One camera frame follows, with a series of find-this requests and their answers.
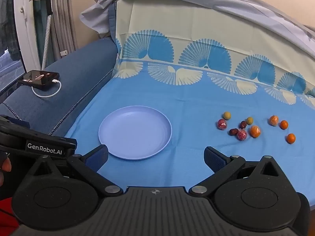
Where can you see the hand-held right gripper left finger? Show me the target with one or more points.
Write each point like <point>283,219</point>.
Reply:
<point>97,157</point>

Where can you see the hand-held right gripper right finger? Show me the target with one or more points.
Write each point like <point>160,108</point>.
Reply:
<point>214,159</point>

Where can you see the dark red jujube date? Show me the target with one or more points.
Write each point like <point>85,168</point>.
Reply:
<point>243,124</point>
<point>233,131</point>

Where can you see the red candy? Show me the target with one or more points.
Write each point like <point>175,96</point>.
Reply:
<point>242,135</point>
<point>222,124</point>

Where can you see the yellow-green round fruit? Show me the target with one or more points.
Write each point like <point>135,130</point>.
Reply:
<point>227,115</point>

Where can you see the lavender plastic plate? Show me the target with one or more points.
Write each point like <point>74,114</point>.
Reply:
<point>135,132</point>

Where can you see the plastic-wrapped orange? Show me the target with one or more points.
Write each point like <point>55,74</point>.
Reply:
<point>273,120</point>
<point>255,131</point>

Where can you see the small orange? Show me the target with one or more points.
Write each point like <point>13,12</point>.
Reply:
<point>291,138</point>
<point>284,124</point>

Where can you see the person's left hand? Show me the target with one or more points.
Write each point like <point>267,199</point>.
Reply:
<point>5,166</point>

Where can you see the small green round fruit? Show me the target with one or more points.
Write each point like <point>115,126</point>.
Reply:
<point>250,120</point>

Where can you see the black smartphone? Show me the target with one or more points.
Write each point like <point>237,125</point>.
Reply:
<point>37,77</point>

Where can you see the blue fan-print sheet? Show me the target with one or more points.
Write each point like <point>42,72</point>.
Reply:
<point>196,98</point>

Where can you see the blue denim sofa armrest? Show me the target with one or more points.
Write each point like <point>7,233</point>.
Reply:
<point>81,78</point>

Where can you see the red clothing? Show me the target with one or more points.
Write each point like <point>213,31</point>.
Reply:
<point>6,213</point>

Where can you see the white plastic clip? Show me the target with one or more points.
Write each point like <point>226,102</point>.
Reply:
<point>64,52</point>

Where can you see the teal curtain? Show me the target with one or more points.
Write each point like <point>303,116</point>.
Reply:
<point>39,29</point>

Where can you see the grey pleated curtain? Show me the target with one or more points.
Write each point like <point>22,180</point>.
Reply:
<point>64,17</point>

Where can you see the grey blanket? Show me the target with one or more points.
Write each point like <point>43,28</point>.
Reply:
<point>221,0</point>

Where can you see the white window frame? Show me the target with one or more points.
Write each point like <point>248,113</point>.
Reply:
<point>25,24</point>

